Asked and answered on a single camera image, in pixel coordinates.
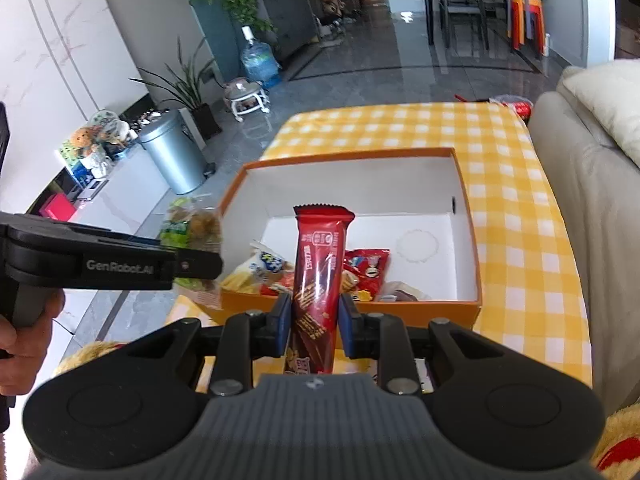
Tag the green snack bag brown balls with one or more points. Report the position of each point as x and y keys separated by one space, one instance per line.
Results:
x=192 y=227

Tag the beige pillow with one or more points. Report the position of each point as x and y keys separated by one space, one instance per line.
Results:
x=610 y=105

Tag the pale brown snack packet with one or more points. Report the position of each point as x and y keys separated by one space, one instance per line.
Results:
x=402 y=292

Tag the red shiny wrapper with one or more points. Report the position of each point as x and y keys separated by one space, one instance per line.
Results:
x=517 y=106

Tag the teddy bear plush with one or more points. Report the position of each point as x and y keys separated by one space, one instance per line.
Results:
x=84 y=142

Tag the red snack packet round logo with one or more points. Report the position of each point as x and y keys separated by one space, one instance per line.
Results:
x=367 y=272

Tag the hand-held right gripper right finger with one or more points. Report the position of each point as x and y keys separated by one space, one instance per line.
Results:
x=350 y=327

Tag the long-leaf potted plant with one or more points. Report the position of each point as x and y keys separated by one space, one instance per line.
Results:
x=192 y=95

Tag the pink box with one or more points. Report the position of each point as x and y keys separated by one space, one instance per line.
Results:
x=57 y=207

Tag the yellow plush clothing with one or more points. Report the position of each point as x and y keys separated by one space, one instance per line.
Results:
x=90 y=357
x=617 y=440

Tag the orange cardboard box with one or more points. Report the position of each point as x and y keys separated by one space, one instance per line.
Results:
x=450 y=312

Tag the blue water jug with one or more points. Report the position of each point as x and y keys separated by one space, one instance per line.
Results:
x=260 y=62

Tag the white low cabinet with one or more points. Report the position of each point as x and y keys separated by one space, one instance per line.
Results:
x=120 y=190

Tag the red fries snack packet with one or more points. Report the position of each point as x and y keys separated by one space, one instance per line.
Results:
x=280 y=286

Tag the person's left hand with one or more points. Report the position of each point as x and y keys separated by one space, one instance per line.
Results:
x=25 y=355

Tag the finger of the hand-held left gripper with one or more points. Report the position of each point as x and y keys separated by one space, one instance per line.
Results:
x=197 y=266

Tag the yellow checked tablecloth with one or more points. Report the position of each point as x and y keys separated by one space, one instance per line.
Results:
x=515 y=240

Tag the dark red biscuit stick packet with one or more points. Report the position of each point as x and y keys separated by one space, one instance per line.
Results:
x=320 y=270

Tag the grey cabinet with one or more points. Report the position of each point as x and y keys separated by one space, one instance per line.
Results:
x=285 y=15

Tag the white rolling stool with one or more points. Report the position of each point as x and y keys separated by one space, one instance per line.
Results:
x=245 y=100

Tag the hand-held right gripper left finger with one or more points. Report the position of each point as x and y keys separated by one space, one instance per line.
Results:
x=282 y=325

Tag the silver trash can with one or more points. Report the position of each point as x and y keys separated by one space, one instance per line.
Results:
x=172 y=155

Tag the stacked orange stools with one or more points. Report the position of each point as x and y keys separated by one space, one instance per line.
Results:
x=525 y=20

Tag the beige sofa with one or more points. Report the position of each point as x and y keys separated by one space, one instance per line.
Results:
x=590 y=210

